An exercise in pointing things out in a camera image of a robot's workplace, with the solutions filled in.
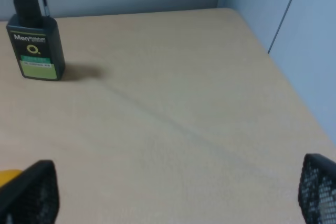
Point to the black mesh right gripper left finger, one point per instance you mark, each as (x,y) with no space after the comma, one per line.
(32,196)

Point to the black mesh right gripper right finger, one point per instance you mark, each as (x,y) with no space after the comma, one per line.
(316,192)

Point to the yellow mango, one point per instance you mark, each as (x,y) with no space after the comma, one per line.
(8,175)

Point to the black green pump bottle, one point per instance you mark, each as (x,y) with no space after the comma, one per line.
(36,42)

